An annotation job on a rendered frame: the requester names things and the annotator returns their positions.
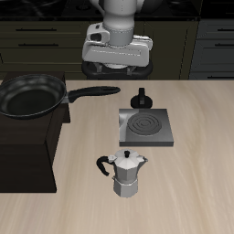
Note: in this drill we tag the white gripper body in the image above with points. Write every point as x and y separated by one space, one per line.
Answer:
115 54

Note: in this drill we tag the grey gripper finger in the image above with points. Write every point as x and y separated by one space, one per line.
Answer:
98 67
130 71

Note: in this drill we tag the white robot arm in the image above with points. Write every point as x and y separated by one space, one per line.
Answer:
119 18

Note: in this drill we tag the round black stove knob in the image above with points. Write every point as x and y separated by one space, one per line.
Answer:
141 100

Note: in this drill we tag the dark grey stove plate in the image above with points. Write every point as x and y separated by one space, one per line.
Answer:
161 131

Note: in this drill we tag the silver moka pot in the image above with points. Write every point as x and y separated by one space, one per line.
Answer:
125 175

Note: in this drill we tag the dark olive kitchen cupboard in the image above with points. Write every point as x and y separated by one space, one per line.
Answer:
42 58

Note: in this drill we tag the black frying pan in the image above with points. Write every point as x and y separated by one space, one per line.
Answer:
30 97

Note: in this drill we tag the black kitchen countertop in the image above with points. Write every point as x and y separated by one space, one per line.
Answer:
45 9

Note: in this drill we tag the dark grey kitchen cupboard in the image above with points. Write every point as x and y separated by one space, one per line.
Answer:
213 51

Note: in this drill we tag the dark wooden cabinet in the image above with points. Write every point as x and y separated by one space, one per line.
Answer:
24 152

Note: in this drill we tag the flat black base plate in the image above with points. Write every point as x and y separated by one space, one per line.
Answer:
143 72

